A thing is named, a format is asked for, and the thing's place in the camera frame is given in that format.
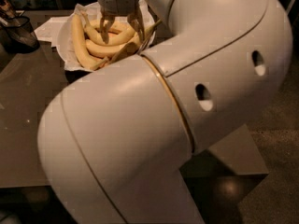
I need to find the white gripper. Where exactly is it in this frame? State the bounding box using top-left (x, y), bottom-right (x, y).
top-left (97, 0), bottom-right (145, 43)

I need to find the long banana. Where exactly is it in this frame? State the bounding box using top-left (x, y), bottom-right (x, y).
top-left (71, 14), bottom-right (108, 71)

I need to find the white bowl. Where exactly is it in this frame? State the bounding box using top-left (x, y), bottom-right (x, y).
top-left (55, 2), bottom-right (157, 73)

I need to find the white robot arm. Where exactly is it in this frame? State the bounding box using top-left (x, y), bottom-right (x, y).
top-left (38, 0), bottom-right (292, 224)

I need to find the top back banana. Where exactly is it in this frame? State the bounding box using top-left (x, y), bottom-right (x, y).
top-left (90, 20), bottom-right (128, 34)

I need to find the upper middle banana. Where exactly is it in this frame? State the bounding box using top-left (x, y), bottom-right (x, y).
top-left (81, 12), bottom-right (135, 46)

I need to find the lower middle banana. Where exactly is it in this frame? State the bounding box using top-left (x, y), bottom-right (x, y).
top-left (85, 39), bottom-right (124, 58)

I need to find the white paper bowl liner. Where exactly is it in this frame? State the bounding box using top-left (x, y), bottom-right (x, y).
top-left (56, 0), bottom-right (156, 72)

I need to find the white paper sheet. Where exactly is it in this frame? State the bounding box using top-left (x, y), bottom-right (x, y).
top-left (35, 16), bottom-right (71, 47)

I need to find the dark mesh basket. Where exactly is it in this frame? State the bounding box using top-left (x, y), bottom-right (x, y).
top-left (0, 16), bottom-right (39, 53)

